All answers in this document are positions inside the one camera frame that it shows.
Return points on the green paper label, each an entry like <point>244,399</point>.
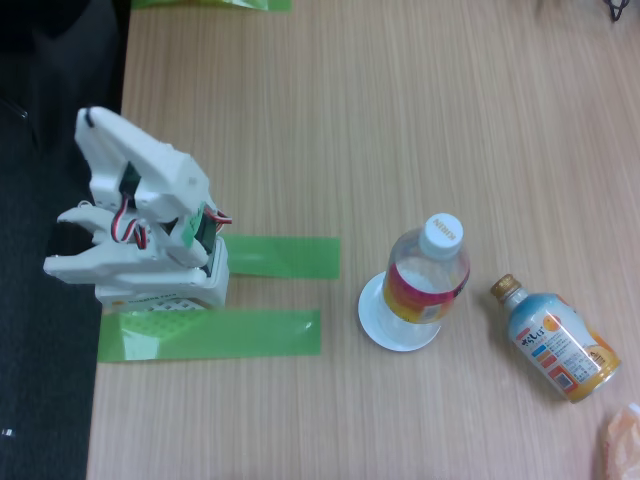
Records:
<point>192,225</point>

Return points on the green plastic sheet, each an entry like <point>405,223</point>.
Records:
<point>215,4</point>

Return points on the white round plate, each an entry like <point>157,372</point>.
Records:
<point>367,315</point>

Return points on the clear plastic bottle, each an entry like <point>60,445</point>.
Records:
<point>425,295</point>

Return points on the green tape strip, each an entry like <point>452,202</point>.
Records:
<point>240,335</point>
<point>285,257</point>

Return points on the orange drink bottle can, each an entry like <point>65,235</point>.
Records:
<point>560,340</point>

